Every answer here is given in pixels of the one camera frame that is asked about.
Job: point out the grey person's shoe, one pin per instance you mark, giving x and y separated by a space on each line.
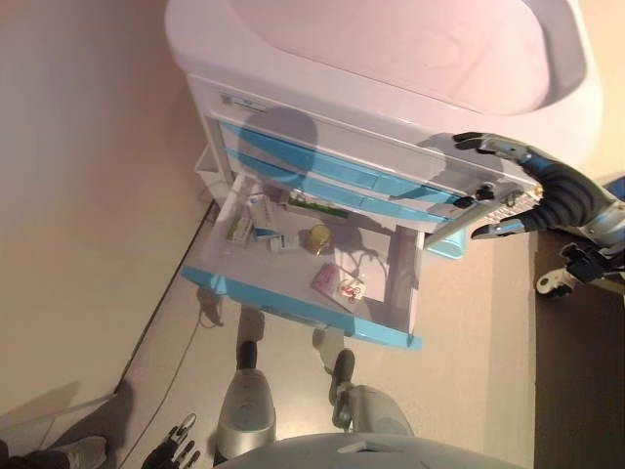
83 452

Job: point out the yellow medicine bottle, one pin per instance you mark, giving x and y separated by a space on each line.
316 238

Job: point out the white mesh basket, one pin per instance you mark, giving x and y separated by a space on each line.
512 212

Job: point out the white bag red print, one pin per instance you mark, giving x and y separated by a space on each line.
350 292

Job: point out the blue-fronted cart drawer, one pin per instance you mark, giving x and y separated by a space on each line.
293 305
342 166
342 190

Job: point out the black cart keys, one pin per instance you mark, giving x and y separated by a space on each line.
481 194

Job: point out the pink medicine packet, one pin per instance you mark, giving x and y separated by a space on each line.
324 278

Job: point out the small white medicine box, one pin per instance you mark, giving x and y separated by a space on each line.
284 244

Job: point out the grey robot torso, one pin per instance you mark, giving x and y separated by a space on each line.
366 454

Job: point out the green white medicine box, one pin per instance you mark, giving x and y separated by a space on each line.
239 229

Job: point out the white medical cart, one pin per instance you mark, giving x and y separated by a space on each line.
366 44

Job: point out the long green medicine box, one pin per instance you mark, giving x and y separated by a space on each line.
317 207

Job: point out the right silver robot leg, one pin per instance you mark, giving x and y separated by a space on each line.
376 410

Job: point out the person's dark trouser leg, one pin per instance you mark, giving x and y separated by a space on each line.
29 459

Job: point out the white bed caster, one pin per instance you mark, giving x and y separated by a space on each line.
552 284

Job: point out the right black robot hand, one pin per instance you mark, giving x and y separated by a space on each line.
569 195

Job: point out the flat blue white medicine box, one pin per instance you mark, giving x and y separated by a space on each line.
266 235

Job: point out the tall white blue medicine box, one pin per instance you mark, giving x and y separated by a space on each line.
259 210

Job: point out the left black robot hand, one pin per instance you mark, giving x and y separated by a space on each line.
168 454

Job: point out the light blue waste bin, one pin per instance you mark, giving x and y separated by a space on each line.
446 244

